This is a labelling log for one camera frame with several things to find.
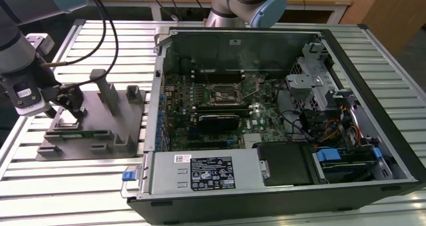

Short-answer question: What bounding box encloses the black plastic drive shroud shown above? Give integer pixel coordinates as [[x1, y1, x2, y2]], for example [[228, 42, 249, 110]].
[[256, 141, 321, 187]]

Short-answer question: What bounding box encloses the CPU socket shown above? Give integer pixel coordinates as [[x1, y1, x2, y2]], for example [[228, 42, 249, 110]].
[[206, 83, 243, 106]]

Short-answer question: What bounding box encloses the silver metal bracket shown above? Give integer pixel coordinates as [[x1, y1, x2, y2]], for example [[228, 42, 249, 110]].
[[284, 73, 324, 101]]

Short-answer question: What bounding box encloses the silver power supply unit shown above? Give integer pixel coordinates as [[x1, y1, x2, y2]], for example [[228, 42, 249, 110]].
[[148, 150, 265, 196]]

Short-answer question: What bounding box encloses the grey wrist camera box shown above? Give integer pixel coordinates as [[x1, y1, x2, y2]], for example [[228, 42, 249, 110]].
[[25, 33, 56, 56]]

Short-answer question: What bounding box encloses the grey parts rack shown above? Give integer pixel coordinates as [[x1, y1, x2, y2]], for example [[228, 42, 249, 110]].
[[34, 68, 146, 162]]

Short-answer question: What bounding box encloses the orange wire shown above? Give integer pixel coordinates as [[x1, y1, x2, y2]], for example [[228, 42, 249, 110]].
[[351, 125, 364, 145]]

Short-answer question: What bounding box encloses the silver finned heatsink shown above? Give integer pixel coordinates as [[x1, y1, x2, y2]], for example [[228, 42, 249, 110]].
[[243, 133, 264, 148]]

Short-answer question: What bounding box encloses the black PC case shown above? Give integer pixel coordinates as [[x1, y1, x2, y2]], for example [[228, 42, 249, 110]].
[[125, 23, 426, 225]]

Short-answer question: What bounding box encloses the black expansion slot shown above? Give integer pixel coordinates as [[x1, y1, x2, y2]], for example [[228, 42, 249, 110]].
[[188, 140, 227, 149]]

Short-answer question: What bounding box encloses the metal disk bay cage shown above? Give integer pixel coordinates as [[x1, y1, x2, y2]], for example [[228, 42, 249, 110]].
[[285, 42, 336, 112]]

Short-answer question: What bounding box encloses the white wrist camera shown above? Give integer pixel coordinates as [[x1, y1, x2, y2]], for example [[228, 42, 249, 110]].
[[5, 78, 50, 117]]

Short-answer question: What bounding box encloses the black graphics card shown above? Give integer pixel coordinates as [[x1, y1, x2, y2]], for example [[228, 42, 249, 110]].
[[196, 114, 239, 135]]

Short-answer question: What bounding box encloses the green RAM stick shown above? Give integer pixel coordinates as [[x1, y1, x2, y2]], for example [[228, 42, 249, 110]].
[[58, 131, 97, 139]]

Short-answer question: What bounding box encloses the green motherboard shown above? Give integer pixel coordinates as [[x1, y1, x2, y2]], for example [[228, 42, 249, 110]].
[[160, 70, 287, 152]]

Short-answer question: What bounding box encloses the wooden desk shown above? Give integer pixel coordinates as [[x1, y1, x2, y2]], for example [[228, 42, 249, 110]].
[[89, 0, 353, 24]]

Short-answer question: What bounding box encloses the black camera cable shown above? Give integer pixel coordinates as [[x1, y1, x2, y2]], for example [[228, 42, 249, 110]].
[[57, 0, 117, 89], [38, 0, 108, 67]]

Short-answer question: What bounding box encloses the blue disk carrier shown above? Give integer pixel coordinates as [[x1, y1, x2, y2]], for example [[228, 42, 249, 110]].
[[315, 148, 340, 163]]

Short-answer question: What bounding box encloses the wooden cabinet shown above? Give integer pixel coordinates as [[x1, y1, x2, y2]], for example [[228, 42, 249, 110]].
[[340, 0, 426, 54]]

